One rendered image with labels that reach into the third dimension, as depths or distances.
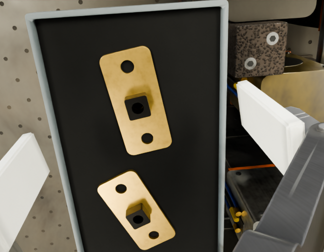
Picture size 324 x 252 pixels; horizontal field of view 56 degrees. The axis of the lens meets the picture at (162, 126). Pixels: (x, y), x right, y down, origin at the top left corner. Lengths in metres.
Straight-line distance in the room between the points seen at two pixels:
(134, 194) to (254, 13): 0.21
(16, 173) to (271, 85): 0.26
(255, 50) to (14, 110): 0.60
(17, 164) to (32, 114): 0.60
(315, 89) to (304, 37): 0.42
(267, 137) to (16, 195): 0.13
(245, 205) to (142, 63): 0.25
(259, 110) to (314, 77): 0.21
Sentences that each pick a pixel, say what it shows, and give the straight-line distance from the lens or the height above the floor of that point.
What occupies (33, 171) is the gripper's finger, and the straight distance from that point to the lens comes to 0.19.
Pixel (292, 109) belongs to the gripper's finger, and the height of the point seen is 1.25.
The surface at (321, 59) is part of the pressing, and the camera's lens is 0.46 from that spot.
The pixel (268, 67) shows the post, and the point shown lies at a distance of 0.32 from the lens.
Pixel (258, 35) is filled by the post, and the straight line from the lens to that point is 0.31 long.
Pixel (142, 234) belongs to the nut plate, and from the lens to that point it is 0.30.
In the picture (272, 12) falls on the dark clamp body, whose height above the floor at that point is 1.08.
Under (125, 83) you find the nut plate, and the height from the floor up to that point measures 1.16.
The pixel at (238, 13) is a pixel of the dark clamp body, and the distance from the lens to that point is 0.32.
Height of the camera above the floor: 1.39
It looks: 67 degrees down
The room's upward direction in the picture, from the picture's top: 169 degrees clockwise
